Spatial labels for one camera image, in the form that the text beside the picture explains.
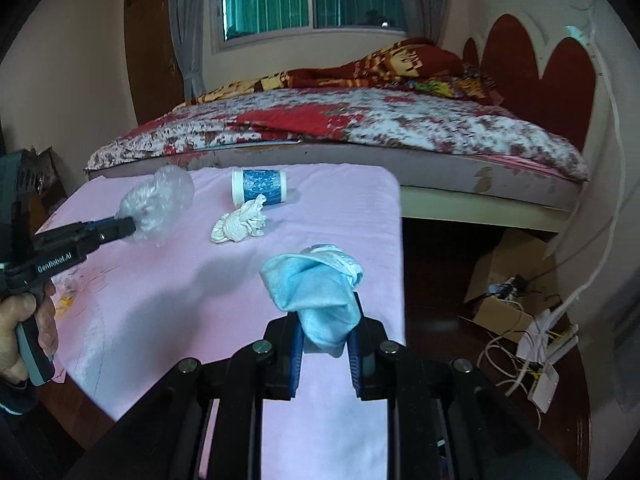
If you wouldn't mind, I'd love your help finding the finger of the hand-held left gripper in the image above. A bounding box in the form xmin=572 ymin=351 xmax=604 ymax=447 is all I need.
xmin=82 ymin=215 xmax=136 ymax=236
xmin=97 ymin=227 xmax=137 ymax=247

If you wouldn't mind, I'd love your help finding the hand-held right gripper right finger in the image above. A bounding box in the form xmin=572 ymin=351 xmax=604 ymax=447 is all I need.
xmin=347 ymin=292 xmax=576 ymax=480

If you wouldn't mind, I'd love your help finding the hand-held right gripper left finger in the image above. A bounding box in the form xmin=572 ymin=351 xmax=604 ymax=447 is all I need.
xmin=85 ymin=317 xmax=306 ymax=480

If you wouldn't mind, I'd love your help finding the clear plastic bag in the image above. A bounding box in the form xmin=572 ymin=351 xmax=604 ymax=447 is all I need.
xmin=118 ymin=165 xmax=196 ymax=247

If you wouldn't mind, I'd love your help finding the blue face mask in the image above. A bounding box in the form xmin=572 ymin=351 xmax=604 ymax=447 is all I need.
xmin=259 ymin=243 xmax=366 ymax=358

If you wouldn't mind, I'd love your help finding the person's left hand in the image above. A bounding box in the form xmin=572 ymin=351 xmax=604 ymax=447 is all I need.
xmin=0 ymin=282 xmax=60 ymax=386

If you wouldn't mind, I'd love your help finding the pink table cloth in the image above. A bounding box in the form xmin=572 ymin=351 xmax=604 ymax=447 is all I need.
xmin=35 ymin=165 xmax=405 ymax=480

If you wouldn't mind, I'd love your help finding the white crumpled tissue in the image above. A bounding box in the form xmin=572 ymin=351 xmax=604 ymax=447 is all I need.
xmin=211 ymin=194 xmax=268 ymax=246

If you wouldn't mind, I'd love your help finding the white blue cylindrical container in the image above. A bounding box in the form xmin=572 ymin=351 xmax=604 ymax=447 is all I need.
xmin=231 ymin=169 xmax=288 ymax=207

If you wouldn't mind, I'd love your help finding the cardboard box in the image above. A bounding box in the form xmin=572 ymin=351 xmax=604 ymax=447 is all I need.
xmin=465 ymin=230 xmax=558 ymax=333

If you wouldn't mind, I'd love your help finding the brown wooden door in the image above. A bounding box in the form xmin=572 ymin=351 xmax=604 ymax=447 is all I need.
xmin=122 ymin=0 xmax=188 ymax=128

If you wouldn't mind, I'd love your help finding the white flat device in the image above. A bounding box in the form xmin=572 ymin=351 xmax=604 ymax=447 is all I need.
xmin=527 ymin=362 xmax=560 ymax=411

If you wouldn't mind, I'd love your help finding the white router with antennas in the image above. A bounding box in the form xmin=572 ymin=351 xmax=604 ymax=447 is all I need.
xmin=515 ymin=307 xmax=578 ymax=366

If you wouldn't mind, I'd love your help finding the floral bed mattress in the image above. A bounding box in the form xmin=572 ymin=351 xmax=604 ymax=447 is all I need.
xmin=85 ymin=82 xmax=591 ymax=211

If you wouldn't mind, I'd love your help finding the red printed blanket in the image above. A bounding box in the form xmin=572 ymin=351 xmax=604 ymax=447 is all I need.
xmin=195 ymin=37 xmax=503 ymax=106

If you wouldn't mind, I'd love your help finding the white red heart headboard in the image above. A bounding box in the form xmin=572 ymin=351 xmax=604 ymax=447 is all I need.
xmin=462 ymin=12 xmax=598 ymax=153

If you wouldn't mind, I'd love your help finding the cream bed frame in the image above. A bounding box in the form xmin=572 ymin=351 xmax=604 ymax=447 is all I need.
xmin=400 ymin=185 xmax=571 ymax=233

